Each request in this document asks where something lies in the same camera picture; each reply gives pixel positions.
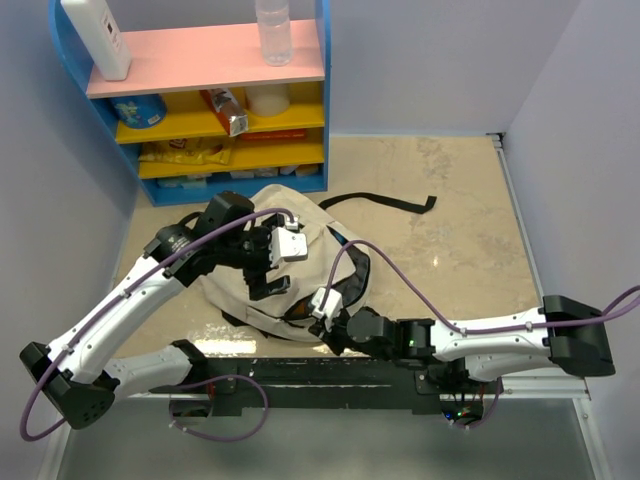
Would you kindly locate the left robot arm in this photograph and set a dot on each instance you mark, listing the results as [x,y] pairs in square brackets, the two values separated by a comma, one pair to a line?
[77,379]

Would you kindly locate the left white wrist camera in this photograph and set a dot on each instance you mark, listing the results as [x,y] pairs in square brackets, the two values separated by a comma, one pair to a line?
[287,246]

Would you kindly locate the beige canvas backpack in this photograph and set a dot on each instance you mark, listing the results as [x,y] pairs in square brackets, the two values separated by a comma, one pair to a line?
[286,316]

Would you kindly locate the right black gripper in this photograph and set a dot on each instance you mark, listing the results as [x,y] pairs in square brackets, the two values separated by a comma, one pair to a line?
[330,336]

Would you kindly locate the blue round snack tub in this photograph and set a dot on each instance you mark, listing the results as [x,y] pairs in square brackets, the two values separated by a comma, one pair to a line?
[140,111]

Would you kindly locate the blue shelf unit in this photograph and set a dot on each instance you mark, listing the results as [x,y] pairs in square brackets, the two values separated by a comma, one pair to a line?
[178,63]

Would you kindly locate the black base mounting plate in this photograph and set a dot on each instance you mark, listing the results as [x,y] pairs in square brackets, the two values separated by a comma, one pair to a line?
[355,383]

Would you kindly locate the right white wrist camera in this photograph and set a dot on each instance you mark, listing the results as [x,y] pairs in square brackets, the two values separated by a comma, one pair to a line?
[326,305]

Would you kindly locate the white rectangular bottle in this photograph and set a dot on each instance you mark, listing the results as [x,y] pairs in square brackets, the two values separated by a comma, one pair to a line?
[100,34]

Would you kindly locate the white cylindrical container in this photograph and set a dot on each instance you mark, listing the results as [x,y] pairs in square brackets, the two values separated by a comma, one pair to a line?
[268,100]

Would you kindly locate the white small boxes row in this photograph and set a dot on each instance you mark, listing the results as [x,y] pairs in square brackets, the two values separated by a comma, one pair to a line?
[198,181]

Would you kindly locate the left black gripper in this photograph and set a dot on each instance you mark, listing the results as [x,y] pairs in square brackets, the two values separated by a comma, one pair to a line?
[258,279]

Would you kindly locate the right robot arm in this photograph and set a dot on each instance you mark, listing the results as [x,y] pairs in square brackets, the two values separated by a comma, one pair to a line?
[562,333]

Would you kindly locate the red flat box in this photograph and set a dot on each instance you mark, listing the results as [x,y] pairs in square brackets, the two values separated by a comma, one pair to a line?
[277,135]

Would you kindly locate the aluminium frame rail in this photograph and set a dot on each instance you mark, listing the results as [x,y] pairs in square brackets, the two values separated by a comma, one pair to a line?
[470,260]

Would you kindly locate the clear plastic water bottle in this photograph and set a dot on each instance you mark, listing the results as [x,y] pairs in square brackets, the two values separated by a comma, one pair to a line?
[273,20]

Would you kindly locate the orange silver snack packet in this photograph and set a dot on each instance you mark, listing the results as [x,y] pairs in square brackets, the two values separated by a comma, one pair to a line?
[227,110]

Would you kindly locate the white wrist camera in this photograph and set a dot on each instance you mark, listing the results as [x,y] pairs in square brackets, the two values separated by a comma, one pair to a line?
[326,305]
[287,246]

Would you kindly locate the yellow chips bag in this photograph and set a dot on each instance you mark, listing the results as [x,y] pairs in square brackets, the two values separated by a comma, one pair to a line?
[187,151]

